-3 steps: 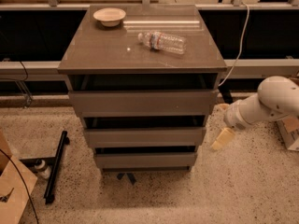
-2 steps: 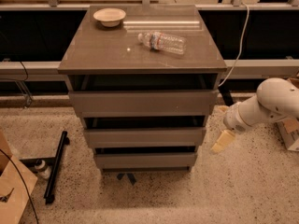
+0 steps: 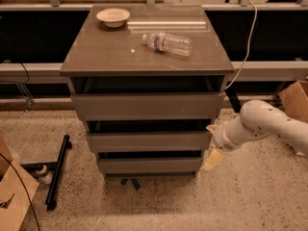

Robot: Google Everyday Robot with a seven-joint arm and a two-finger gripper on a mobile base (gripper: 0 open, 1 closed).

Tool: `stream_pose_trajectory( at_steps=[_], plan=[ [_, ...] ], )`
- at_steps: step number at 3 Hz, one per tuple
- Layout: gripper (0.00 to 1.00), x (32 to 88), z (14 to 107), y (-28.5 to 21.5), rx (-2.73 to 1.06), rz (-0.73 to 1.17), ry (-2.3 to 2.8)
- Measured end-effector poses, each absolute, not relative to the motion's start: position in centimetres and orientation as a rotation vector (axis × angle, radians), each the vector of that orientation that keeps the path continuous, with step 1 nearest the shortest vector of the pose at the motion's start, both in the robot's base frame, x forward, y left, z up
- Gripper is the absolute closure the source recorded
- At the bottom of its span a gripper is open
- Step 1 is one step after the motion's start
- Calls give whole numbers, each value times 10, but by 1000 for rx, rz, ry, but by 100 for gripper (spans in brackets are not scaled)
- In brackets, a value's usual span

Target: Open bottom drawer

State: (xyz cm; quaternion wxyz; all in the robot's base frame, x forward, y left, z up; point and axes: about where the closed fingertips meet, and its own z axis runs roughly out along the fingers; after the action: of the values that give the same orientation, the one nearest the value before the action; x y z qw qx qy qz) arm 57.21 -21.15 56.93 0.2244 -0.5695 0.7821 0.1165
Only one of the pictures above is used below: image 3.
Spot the grey bottom drawer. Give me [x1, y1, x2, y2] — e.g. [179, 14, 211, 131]
[97, 158, 202, 174]

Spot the white cable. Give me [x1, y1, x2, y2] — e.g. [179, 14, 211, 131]
[224, 3, 259, 90]

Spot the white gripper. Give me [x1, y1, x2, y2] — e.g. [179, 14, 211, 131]
[201, 124, 238, 172]

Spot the grey middle drawer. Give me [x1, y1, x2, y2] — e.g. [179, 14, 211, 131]
[87, 131, 212, 152]

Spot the black cable left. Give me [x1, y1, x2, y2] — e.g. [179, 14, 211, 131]
[0, 152, 41, 231]

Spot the grey drawer cabinet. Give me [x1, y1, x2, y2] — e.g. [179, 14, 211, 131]
[60, 4, 234, 177]

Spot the black bracket right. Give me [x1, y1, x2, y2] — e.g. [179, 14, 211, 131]
[225, 88, 242, 113]

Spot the clear plastic water bottle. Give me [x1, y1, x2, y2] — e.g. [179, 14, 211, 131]
[142, 32, 193, 57]

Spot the small white bottle on floor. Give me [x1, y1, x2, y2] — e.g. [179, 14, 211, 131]
[36, 164, 53, 185]

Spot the cardboard box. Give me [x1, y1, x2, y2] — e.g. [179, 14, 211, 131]
[0, 135, 39, 231]
[279, 81, 308, 122]

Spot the white paper bowl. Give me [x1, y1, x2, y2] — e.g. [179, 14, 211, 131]
[96, 8, 130, 28]

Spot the grey top drawer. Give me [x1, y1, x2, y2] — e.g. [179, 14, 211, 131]
[71, 93, 223, 121]

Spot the cardboard box right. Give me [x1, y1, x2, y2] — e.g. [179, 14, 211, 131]
[279, 81, 308, 122]

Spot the cardboard box left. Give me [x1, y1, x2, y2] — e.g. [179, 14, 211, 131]
[0, 135, 39, 231]

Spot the black metal bar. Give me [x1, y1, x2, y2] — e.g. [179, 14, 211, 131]
[45, 135, 72, 211]

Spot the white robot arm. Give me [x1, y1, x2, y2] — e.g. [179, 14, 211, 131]
[201, 100, 308, 172]

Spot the grey drawer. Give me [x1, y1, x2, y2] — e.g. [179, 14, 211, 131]
[71, 93, 223, 121]
[87, 131, 212, 152]
[97, 158, 202, 174]

